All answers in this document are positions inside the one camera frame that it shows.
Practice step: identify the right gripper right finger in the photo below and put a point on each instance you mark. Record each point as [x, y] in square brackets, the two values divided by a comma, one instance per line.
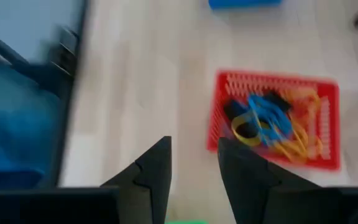
[247, 186]

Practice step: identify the blue plastic basket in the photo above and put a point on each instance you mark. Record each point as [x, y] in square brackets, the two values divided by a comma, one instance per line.
[244, 3]

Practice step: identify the black aluminium table frame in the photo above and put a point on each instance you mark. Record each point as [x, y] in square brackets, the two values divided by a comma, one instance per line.
[67, 93]

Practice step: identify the yellow rubber band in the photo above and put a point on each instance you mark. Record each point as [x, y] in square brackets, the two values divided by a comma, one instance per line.
[303, 96]
[297, 146]

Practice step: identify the green plastic basket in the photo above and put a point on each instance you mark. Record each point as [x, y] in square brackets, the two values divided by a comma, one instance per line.
[186, 222]

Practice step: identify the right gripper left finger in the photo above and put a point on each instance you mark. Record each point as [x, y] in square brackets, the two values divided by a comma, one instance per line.
[154, 180]

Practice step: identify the red plastic basket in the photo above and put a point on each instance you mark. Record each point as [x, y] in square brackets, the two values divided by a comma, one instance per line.
[331, 124]

